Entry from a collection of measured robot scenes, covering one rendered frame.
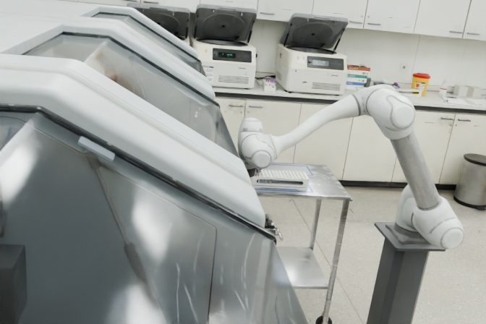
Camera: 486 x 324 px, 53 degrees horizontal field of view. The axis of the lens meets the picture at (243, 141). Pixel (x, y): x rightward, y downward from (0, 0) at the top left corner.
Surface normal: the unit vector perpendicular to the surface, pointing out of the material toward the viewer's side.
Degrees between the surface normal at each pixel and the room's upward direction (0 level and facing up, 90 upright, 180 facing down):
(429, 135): 90
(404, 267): 90
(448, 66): 90
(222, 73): 90
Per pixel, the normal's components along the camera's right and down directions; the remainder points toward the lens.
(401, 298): 0.15, 0.32
